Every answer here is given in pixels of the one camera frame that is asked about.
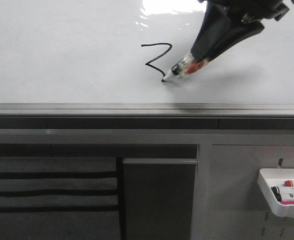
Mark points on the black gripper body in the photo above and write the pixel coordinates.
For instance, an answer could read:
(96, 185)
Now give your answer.
(244, 11)

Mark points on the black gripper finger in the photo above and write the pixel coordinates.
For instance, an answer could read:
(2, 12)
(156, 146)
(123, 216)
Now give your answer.
(236, 34)
(215, 25)

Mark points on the red magnet taped to marker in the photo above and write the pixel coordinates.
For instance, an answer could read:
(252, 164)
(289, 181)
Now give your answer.
(195, 66)

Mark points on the white whiteboard marker black tip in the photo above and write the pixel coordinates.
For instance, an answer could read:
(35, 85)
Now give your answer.
(179, 69)

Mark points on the white whiteboard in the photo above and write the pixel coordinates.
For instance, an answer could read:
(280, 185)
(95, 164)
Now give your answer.
(115, 51)

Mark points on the black capped marker upper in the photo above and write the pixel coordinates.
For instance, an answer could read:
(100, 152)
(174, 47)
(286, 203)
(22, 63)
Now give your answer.
(282, 190)

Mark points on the black capped marker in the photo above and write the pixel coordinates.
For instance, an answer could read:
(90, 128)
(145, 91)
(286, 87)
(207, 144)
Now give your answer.
(282, 190)
(284, 197)

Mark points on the black capped marker lower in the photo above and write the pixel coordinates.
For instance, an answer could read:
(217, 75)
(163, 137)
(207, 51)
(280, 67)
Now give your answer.
(284, 197)

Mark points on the grey pegboard panel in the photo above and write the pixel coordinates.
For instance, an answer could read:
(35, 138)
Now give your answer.
(238, 210)

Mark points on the dark grey cabinet panel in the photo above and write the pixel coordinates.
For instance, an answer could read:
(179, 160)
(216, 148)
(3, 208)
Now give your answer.
(159, 198)

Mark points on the grey louvered slat panel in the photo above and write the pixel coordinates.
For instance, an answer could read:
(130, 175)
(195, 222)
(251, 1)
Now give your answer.
(59, 198)

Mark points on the white plastic wall tray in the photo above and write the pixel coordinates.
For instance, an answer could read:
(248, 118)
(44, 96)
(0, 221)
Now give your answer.
(273, 177)

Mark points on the grey aluminium whiteboard tray rail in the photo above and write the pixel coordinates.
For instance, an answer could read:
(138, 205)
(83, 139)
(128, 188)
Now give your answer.
(153, 110)

